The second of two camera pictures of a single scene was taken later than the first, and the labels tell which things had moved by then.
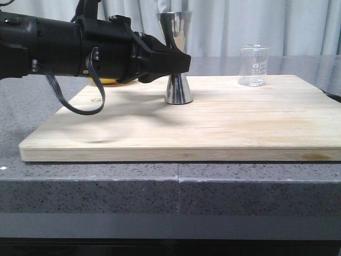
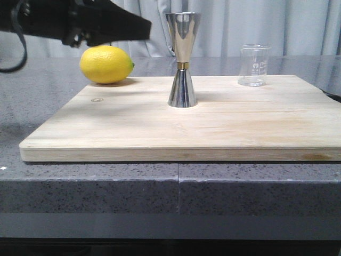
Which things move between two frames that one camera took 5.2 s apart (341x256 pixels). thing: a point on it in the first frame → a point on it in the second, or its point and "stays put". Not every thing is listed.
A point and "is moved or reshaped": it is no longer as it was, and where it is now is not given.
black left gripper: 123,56 → 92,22
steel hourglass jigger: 175,26 is moved or reshaped
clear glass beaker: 252,67 stays put
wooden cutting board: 287,118 stays put
